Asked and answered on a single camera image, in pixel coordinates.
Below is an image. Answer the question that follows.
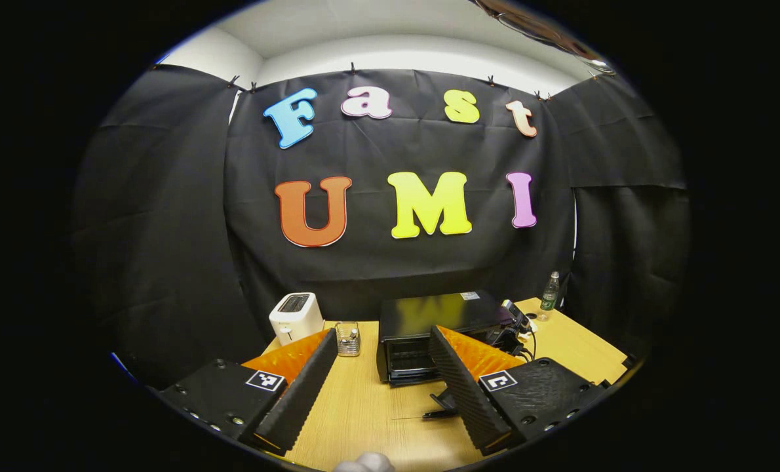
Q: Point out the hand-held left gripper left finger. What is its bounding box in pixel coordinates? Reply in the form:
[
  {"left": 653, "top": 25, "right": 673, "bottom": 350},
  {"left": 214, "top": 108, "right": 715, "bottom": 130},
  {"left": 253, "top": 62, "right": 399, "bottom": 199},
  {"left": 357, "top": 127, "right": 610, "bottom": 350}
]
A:
[{"left": 159, "top": 328, "right": 339, "bottom": 454}]

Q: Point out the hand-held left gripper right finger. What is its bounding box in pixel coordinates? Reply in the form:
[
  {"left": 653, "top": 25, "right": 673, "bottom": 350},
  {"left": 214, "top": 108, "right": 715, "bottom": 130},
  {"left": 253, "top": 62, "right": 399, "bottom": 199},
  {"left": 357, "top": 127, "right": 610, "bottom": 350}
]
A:
[{"left": 428, "top": 325, "right": 610, "bottom": 456}]

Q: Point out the black electric oven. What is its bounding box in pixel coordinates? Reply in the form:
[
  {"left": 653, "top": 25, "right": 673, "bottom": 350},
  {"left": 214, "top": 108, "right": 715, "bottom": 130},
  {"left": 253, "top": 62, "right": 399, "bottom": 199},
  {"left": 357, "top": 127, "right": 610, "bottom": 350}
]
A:
[{"left": 376, "top": 290, "right": 525, "bottom": 422}]

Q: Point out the clear plastic water bottle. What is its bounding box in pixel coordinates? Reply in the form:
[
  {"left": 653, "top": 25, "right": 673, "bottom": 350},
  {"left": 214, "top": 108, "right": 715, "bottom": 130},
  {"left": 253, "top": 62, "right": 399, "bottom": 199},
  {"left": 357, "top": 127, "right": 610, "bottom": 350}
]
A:
[{"left": 539, "top": 271, "right": 561, "bottom": 322}]

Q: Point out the white toaster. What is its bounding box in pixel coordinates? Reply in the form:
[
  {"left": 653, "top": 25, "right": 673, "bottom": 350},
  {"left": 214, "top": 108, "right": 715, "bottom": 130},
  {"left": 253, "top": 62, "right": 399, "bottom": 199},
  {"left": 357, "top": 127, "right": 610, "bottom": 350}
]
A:
[{"left": 269, "top": 292, "right": 325, "bottom": 346}]

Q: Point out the black backdrop cloth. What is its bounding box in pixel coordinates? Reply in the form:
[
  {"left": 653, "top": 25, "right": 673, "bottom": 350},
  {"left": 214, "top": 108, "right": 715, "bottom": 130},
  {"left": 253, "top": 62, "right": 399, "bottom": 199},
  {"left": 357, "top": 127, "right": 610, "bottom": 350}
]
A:
[{"left": 72, "top": 62, "right": 692, "bottom": 387}]

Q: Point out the small wire mesh basket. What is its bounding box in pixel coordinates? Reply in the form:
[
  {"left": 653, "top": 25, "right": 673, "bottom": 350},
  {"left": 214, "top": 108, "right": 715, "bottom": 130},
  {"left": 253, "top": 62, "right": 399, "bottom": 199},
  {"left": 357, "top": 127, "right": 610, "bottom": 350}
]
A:
[{"left": 335, "top": 321, "right": 362, "bottom": 358}]

